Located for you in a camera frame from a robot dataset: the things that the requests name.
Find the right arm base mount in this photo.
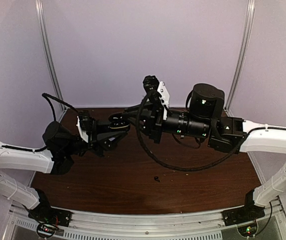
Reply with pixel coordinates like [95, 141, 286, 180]
[222, 206, 265, 238]

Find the black cable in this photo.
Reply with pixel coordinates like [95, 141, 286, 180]
[135, 91, 286, 172]
[0, 92, 80, 153]

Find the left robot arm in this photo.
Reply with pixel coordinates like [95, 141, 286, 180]
[0, 120, 130, 224]

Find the right aluminium post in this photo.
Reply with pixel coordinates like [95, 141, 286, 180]
[225, 0, 255, 111]

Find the right black cable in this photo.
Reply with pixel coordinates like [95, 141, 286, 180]
[135, 91, 286, 172]

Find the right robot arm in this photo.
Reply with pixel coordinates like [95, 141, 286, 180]
[122, 82, 286, 221]

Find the aluminium front rail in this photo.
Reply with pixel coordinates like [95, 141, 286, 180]
[0, 198, 286, 240]

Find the black earbud charging case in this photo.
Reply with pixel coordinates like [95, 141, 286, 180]
[108, 112, 131, 132]

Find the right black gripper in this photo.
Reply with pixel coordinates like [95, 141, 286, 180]
[121, 100, 210, 144]

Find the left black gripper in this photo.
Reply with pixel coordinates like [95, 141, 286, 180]
[63, 116, 127, 158]

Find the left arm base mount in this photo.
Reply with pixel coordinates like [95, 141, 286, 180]
[26, 208, 72, 239]

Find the left aluminium post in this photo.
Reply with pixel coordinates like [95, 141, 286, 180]
[35, 0, 63, 100]

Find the left black cable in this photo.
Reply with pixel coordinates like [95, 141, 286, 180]
[0, 92, 80, 153]

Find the black earbud centre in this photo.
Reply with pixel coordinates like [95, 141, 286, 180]
[154, 176, 161, 183]

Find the aluminium post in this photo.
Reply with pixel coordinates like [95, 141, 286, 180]
[35, 0, 63, 100]
[225, 0, 255, 111]

